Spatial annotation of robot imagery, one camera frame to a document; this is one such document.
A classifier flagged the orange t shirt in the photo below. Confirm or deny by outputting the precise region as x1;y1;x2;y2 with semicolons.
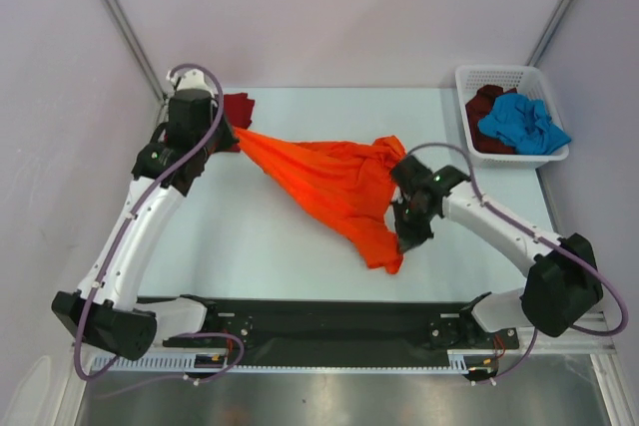
235;128;406;274

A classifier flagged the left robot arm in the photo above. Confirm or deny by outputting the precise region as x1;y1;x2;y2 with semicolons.
51;88;237;360

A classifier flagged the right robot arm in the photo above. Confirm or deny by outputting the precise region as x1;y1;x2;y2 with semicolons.
390;156;603;347

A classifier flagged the folded dark red shirt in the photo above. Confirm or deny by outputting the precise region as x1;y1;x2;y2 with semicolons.
219;92;256;153

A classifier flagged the dark red shirt in basket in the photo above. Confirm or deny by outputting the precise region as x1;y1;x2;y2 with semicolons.
465;85;516;155

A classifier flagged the blue crumpled t shirt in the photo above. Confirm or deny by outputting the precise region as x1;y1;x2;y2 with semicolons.
478;93;572;156

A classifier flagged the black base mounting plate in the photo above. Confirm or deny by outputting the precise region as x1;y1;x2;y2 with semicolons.
137;297;520;370

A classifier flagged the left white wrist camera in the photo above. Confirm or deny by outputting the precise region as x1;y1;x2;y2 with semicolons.
166;68;217;95

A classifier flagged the white slotted cable duct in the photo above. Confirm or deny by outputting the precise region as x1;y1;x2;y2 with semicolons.
110;349;494;375

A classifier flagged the left aluminium frame post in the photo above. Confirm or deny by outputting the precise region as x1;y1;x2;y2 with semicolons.
100;0;165;102

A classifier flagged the aluminium frame post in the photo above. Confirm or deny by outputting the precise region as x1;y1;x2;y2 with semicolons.
526;0;576;67
100;0;165;102

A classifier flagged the right aluminium frame post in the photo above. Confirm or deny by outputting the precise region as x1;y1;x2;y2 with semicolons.
526;0;576;67

